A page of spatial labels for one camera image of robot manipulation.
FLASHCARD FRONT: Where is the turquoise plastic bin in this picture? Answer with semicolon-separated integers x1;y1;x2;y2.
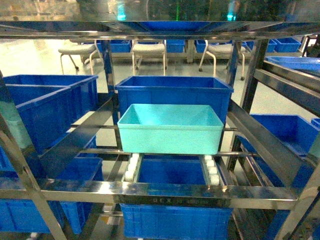
117;103;224;155

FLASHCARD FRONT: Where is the blue bin left shelf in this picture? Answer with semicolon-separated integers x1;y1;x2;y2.
3;74;98;154

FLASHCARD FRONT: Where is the blue bin shelf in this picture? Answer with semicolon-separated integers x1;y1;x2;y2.
237;114;320;189
3;74;98;154

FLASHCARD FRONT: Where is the blue bin right shelf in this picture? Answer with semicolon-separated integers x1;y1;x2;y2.
237;114;320;189

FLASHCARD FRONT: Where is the blue bin behind turquoise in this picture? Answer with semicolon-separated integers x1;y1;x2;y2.
115;75;234;123

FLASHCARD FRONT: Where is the grey chair centre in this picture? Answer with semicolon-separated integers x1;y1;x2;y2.
131;39;167;76

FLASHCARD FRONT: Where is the grey chair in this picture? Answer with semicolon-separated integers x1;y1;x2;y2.
58;40;103;75
131;39;167;76
198;40;246;81

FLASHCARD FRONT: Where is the grey chair right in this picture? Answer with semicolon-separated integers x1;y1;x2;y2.
198;40;246;81

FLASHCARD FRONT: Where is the grey chair left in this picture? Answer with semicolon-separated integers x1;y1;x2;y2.
58;40;103;75

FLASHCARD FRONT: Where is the blue bin lower centre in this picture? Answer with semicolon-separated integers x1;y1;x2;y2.
120;155;233;240

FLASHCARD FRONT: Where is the steel shelf frame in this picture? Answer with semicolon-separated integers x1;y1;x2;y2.
0;20;320;240

